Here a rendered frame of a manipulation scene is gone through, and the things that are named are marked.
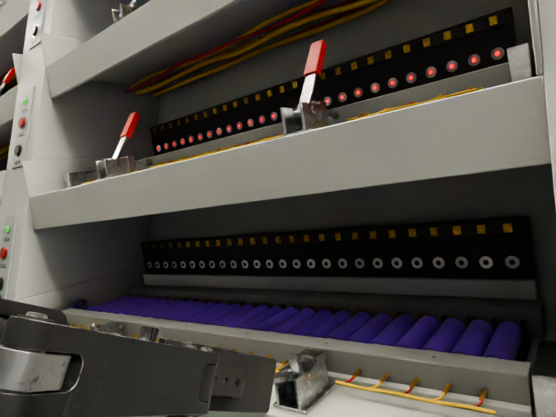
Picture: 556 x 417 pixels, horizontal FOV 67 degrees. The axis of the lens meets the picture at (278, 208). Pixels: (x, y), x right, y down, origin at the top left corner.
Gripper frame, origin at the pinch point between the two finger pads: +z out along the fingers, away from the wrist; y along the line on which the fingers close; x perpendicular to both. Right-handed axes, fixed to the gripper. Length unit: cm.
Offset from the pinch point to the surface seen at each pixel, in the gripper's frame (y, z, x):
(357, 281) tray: -3.3, 21.5, 10.8
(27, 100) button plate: -49, -1, 32
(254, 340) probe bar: -6.7, 10.5, 2.8
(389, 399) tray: 5.6, 10.7, 0.3
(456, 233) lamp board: 7.1, 19.5, 14.9
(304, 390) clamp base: 1.0, 7.4, 0.0
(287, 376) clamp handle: 0.5, 6.0, 0.6
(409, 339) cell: 5.4, 14.2, 4.6
